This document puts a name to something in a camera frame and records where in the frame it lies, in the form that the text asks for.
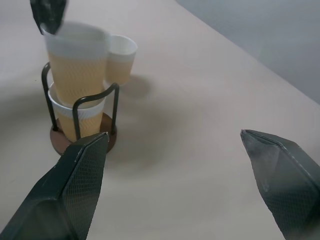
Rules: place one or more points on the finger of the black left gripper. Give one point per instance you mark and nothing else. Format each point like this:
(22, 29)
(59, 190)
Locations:
(48, 12)

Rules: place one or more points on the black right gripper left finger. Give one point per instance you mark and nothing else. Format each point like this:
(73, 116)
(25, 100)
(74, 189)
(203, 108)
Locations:
(60, 190)

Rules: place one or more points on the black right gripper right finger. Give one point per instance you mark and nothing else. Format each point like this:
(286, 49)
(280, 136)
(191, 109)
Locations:
(280, 175)

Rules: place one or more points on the ribbed paper cup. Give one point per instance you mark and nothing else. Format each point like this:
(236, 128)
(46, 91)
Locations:
(82, 120)
(120, 60)
(77, 65)

